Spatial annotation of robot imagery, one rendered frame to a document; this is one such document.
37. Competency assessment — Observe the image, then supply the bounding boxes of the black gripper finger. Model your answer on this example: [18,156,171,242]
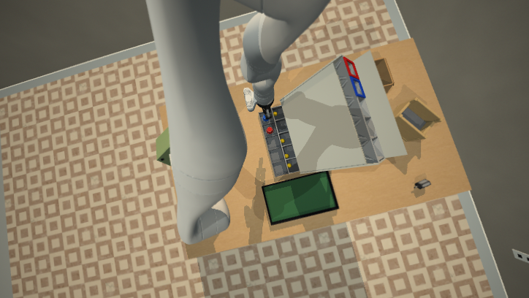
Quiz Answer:
[262,108,272,120]

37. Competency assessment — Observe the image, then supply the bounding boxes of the red square frame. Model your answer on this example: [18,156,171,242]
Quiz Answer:
[343,57,359,80]

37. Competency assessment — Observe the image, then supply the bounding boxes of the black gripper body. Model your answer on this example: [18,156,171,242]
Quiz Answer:
[257,100,274,112]

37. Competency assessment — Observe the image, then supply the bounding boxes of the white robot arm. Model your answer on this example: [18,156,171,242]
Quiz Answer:
[146,0,331,245]

